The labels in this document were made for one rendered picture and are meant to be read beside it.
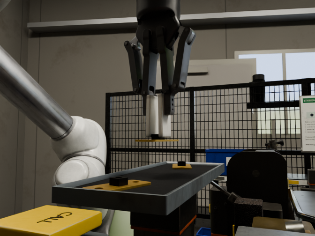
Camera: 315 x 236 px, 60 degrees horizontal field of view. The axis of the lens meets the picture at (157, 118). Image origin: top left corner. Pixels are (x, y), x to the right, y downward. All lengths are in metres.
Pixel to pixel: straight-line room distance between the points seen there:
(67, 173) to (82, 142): 0.15
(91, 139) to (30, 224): 0.80
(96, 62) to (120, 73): 0.35
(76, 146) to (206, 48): 2.71
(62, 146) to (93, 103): 2.57
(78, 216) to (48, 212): 0.03
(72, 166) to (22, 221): 0.68
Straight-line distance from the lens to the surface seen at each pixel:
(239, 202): 0.56
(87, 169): 0.89
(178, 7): 0.48
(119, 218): 1.08
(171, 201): 0.28
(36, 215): 0.24
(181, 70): 0.43
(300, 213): 0.94
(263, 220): 0.53
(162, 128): 0.43
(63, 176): 0.89
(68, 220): 0.22
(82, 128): 1.00
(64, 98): 3.70
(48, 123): 0.96
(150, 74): 0.46
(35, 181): 3.87
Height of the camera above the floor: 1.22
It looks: 4 degrees up
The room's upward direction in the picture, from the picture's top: straight up
